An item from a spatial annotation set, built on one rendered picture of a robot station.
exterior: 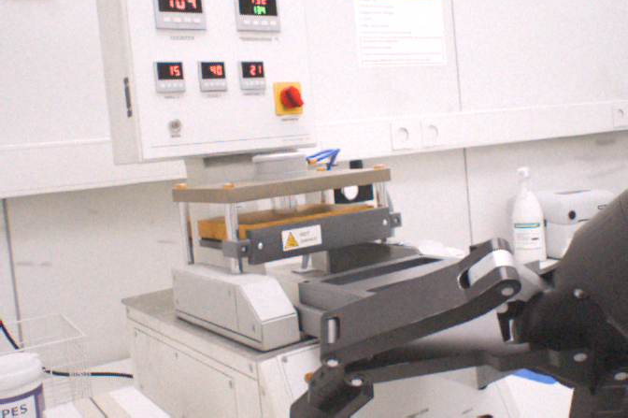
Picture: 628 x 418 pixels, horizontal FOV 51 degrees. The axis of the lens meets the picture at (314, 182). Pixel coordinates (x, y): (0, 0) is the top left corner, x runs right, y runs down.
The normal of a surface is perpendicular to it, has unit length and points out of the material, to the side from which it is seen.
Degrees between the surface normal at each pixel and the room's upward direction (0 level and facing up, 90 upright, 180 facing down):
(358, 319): 42
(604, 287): 77
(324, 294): 90
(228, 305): 90
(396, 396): 65
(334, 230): 90
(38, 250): 90
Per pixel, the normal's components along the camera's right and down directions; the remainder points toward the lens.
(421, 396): 0.47, -0.43
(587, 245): -0.84, -0.48
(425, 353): -0.30, -0.74
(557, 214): -0.91, 0.07
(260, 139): 0.56, -0.01
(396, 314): -0.52, -0.67
